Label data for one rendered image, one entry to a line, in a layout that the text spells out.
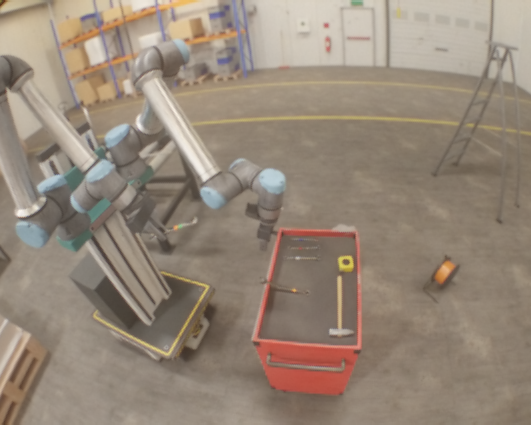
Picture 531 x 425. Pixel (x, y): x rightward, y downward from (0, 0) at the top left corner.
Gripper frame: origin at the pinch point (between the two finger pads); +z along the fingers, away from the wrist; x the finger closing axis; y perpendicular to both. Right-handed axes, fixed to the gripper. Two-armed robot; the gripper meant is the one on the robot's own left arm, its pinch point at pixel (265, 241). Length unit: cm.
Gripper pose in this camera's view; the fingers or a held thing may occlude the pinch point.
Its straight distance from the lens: 122.2
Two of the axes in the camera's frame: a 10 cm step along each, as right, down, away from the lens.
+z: -0.8, 7.3, 6.8
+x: 2.8, -6.3, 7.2
